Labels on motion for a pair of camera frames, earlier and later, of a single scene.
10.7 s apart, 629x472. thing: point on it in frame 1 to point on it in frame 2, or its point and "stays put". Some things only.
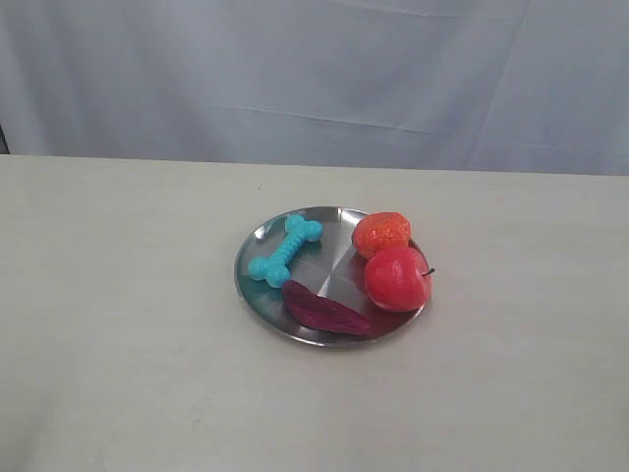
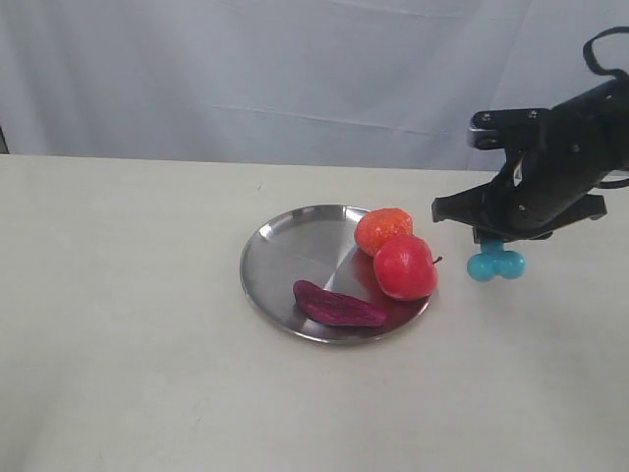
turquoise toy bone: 275,269 to 493,261
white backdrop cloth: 514,86 stays put
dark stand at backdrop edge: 4,148 stays put
